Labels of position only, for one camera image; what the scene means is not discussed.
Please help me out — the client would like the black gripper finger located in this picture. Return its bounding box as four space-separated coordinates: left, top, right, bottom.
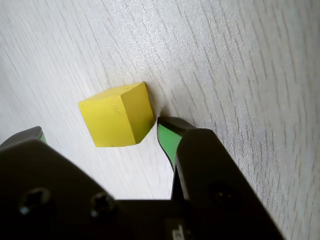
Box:
156 116 286 240
0 126 131 240

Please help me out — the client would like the yellow wooden cube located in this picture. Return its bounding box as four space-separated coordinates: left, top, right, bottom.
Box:
78 81 155 148

